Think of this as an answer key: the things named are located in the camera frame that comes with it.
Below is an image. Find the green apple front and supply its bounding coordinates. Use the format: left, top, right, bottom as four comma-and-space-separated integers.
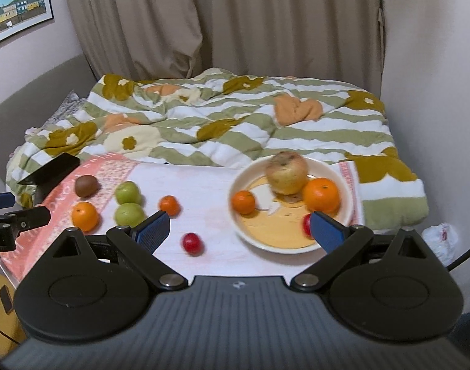
114, 202, 146, 227

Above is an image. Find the large orange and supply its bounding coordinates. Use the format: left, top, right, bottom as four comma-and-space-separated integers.
302, 178, 341, 215

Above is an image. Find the red plum front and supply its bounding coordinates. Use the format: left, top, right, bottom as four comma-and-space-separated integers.
302, 214, 313, 239

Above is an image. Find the cream bowl with duck print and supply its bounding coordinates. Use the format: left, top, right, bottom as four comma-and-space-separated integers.
228, 156, 356, 254

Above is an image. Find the white plastic bag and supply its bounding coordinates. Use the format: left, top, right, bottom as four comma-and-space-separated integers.
422, 223, 459, 266

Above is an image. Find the patterned grey pillow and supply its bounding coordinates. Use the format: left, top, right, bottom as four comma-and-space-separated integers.
43, 90, 87, 127

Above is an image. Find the red plum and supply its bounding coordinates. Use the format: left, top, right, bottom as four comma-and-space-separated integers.
181, 232, 204, 256
302, 214, 313, 239

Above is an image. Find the green apple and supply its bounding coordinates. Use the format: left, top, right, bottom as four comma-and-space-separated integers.
114, 180, 142, 205
114, 202, 146, 227

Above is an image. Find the pink floral table cloth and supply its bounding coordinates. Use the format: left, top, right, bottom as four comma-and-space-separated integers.
0, 153, 366, 284

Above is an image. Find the beige curtain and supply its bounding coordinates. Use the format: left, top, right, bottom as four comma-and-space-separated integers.
67, 0, 384, 94

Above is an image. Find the brown kiwi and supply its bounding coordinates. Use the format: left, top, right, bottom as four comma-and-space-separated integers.
74, 175, 100, 198

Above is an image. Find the black cable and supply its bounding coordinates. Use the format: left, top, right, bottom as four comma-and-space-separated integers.
446, 238, 470, 273

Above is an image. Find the black box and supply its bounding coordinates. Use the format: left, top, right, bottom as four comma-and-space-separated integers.
18, 153, 80, 204

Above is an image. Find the medium orange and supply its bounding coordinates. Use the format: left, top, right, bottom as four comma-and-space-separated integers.
71, 202, 100, 232

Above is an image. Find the striped floral duvet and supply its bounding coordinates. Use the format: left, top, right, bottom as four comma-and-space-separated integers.
5, 68, 429, 230

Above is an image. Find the large blemished apple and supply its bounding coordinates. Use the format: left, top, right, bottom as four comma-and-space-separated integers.
265, 151, 309, 195

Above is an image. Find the grey sofa backrest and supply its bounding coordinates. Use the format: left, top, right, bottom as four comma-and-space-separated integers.
0, 55, 96, 180

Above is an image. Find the small mandarin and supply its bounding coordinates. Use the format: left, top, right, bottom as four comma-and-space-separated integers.
158, 195, 181, 217
231, 190, 256, 216

